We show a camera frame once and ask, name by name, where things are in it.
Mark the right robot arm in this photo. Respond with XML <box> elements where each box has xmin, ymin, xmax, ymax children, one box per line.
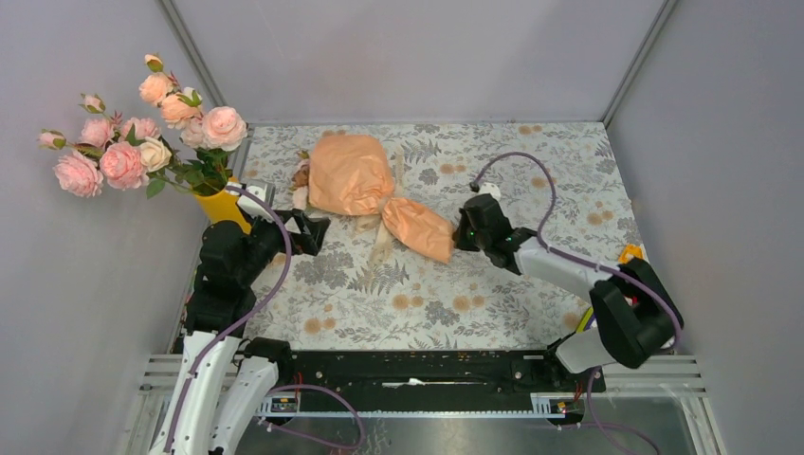
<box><xmin>453</xmin><ymin>194</ymin><xmax>684</xmax><ymax>391</ymax></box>

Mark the floral patterned table mat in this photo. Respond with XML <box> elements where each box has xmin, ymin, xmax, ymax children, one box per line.
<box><xmin>245</xmin><ymin>122</ymin><xmax>641</xmax><ymax>350</ymax></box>

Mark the pink rose bunch in vase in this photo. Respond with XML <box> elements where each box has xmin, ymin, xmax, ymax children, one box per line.
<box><xmin>37</xmin><ymin>54</ymin><xmax>248</xmax><ymax>198</ymax></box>

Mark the cream printed ribbon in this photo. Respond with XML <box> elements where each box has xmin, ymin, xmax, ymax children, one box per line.
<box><xmin>355</xmin><ymin>149</ymin><xmax>405</xmax><ymax>269</ymax></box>

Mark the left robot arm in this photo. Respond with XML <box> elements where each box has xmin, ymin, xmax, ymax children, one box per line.
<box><xmin>150</xmin><ymin>209</ymin><xmax>331</xmax><ymax>454</ymax></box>

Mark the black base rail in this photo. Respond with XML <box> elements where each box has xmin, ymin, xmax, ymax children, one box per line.
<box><xmin>275</xmin><ymin>350</ymin><xmax>600</xmax><ymax>409</ymax></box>

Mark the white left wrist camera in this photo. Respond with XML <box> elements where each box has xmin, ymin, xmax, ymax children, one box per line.
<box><xmin>237</xmin><ymin>180</ymin><xmax>276</xmax><ymax>221</ymax></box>

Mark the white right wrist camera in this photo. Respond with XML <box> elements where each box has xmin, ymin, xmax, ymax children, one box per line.
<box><xmin>469</xmin><ymin>181</ymin><xmax>502</xmax><ymax>202</ymax></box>

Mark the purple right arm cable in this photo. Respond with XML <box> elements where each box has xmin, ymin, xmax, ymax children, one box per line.
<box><xmin>469</xmin><ymin>152</ymin><xmax>684</xmax><ymax>455</ymax></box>

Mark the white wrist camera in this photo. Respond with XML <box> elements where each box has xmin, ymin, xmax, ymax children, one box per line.
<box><xmin>469</xmin><ymin>181</ymin><xmax>502</xmax><ymax>202</ymax></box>
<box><xmin>237</xmin><ymin>180</ymin><xmax>276</xmax><ymax>221</ymax></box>

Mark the yellow triangular plastic toy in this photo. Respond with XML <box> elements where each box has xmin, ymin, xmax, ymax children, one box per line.
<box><xmin>618</xmin><ymin>244</ymin><xmax>646</xmax><ymax>264</ymax></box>

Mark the yellow vase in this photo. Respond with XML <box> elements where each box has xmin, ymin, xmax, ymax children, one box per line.
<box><xmin>193</xmin><ymin>185</ymin><xmax>251</xmax><ymax>234</ymax></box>

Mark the orange paper bouquet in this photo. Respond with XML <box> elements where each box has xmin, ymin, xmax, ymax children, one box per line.
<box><xmin>291</xmin><ymin>135</ymin><xmax>454</xmax><ymax>264</ymax></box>

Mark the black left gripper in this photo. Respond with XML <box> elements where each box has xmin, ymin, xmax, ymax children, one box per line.
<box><xmin>238</xmin><ymin>206</ymin><xmax>330</xmax><ymax>283</ymax></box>

